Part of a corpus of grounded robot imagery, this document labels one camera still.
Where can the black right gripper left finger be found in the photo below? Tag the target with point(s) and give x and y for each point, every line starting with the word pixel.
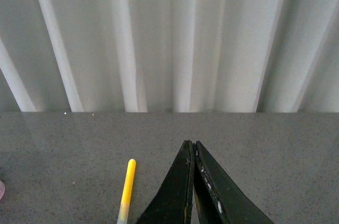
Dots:
pixel 173 201

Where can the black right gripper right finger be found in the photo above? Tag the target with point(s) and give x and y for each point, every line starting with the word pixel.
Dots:
pixel 217 196

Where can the pink mesh cup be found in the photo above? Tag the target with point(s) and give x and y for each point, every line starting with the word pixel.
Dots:
pixel 2 189

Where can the white pleated curtain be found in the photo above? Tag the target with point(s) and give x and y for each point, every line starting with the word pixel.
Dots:
pixel 169 55

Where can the yellow pen with clear cap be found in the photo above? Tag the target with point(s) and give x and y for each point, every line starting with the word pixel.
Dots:
pixel 127 192

